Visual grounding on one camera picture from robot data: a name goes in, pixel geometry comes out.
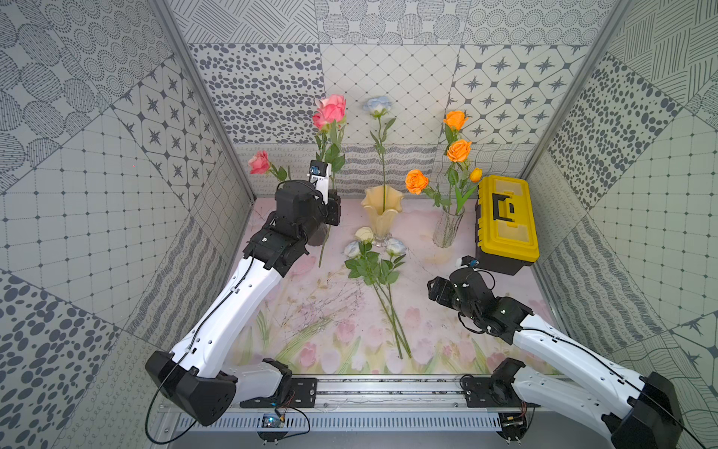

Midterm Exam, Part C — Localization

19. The pink rose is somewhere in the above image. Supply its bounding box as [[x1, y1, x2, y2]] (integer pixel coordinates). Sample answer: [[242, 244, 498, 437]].
[[310, 94, 349, 268], [249, 151, 292, 183]]

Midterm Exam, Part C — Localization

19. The orange tulip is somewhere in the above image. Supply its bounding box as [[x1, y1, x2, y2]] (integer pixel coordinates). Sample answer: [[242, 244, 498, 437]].
[[455, 168, 482, 215]]

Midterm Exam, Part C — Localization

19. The orange rose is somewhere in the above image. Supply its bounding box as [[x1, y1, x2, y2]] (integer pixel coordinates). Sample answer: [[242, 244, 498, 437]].
[[405, 169, 450, 211], [443, 110, 467, 146], [446, 140, 473, 215]]

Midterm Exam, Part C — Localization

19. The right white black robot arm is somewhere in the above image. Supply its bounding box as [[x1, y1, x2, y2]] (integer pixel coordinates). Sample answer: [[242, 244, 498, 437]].
[[427, 258, 686, 448]]

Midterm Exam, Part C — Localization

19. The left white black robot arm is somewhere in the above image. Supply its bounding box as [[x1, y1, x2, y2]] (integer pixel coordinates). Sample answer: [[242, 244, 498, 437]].
[[146, 175, 340, 426]]

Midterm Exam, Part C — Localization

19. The yellow black toolbox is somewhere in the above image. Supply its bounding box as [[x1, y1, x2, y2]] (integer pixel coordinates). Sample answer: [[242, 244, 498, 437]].
[[475, 175, 540, 276]]

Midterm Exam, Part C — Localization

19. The clear glass vase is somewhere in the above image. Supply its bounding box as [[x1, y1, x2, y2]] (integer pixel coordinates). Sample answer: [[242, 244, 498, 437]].
[[433, 205, 466, 248]]

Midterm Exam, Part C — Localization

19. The cream ruffled glass vase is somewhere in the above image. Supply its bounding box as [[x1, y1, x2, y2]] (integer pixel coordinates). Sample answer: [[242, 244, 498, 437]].
[[361, 184, 404, 246]]

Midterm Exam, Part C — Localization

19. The left circuit board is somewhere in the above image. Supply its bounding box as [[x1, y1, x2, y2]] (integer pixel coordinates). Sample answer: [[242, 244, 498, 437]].
[[257, 413, 288, 443]]

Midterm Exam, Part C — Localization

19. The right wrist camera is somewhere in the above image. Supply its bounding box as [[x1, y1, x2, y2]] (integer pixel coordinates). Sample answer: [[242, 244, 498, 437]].
[[460, 256, 480, 269]]

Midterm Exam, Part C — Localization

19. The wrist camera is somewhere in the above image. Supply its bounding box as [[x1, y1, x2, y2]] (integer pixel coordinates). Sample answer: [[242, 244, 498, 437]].
[[460, 256, 480, 269], [309, 160, 332, 204]]

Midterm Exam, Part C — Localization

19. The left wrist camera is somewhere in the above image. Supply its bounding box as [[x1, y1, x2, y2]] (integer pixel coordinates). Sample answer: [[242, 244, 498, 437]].
[[309, 160, 332, 204]]

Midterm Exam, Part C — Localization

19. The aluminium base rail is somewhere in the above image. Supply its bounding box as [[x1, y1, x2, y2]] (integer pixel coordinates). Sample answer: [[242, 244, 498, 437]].
[[209, 367, 608, 421]]

